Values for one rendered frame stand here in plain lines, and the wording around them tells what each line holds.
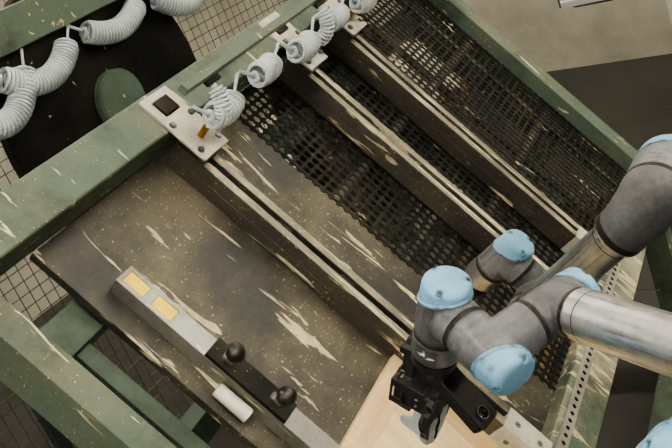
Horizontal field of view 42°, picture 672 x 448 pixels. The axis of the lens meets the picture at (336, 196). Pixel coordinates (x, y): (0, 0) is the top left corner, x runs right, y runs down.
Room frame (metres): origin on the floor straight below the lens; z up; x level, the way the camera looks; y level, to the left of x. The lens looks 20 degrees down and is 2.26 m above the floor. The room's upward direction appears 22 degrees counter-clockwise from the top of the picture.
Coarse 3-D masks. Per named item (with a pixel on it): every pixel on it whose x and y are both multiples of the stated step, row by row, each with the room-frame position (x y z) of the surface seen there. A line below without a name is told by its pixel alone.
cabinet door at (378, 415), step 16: (384, 368) 1.66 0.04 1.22; (384, 384) 1.61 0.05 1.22; (368, 400) 1.56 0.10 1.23; (384, 400) 1.58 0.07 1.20; (368, 416) 1.53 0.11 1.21; (384, 416) 1.54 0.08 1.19; (400, 416) 1.56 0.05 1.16; (448, 416) 1.61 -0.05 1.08; (352, 432) 1.48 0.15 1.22; (368, 432) 1.50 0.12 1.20; (384, 432) 1.51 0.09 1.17; (400, 432) 1.53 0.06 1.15; (448, 432) 1.57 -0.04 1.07; (464, 432) 1.59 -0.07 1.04; (480, 432) 1.60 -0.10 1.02
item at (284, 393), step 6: (282, 390) 1.36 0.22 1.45; (288, 390) 1.35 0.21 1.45; (294, 390) 1.36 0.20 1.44; (270, 396) 1.44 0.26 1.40; (276, 396) 1.36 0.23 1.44; (282, 396) 1.35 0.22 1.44; (288, 396) 1.35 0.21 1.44; (294, 396) 1.35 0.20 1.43; (276, 402) 1.44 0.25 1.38; (282, 402) 1.35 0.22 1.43; (288, 402) 1.34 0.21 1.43; (294, 402) 1.35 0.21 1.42
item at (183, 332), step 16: (128, 272) 1.57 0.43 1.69; (112, 288) 1.56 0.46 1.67; (128, 288) 1.54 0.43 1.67; (128, 304) 1.55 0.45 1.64; (144, 304) 1.53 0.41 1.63; (144, 320) 1.54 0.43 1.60; (160, 320) 1.52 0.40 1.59; (176, 320) 1.52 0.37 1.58; (192, 320) 1.54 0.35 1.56; (176, 336) 1.50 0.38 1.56; (192, 336) 1.51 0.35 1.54; (208, 336) 1.52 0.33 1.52; (192, 352) 1.49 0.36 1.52; (208, 368) 1.48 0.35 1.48; (224, 384) 1.47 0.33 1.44; (256, 400) 1.44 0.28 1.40; (256, 416) 1.45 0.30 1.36; (272, 416) 1.43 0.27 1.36; (304, 416) 1.45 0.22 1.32; (288, 432) 1.42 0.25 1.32; (304, 432) 1.42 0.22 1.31; (320, 432) 1.43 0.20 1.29
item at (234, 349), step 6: (234, 342) 1.40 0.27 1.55; (228, 348) 1.39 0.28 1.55; (234, 348) 1.39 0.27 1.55; (240, 348) 1.39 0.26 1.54; (228, 354) 1.39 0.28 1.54; (234, 354) 1.38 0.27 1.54; (240, 354) 1.38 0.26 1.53; (228, 360) 1.39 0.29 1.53; (234, 360) 1.38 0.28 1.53; (240, 360) 1.38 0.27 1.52
